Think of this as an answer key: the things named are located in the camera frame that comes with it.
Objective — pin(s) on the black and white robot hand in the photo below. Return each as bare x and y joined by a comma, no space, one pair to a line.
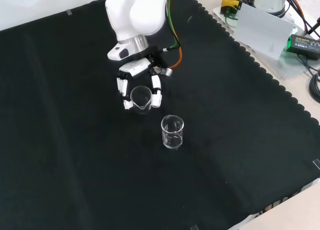
135,66

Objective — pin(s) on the small clear glass beaker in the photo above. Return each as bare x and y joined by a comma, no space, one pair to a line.
140,107

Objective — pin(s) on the wide clear glass beaker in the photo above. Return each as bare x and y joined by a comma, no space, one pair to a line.
172,140

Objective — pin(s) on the grey tape strip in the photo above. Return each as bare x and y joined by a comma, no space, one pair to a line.
69,12
316,164
194,227

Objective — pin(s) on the black bench cloth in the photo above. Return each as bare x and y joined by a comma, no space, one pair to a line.
75,140

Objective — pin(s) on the yellow stop button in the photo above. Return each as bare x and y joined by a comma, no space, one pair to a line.
228,3

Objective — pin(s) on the pale grey board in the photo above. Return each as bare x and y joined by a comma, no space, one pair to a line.
262,28

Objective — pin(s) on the black power adapter green label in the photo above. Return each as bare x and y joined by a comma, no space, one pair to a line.
303,44

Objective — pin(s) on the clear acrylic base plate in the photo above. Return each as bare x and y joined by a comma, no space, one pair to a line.
292,68

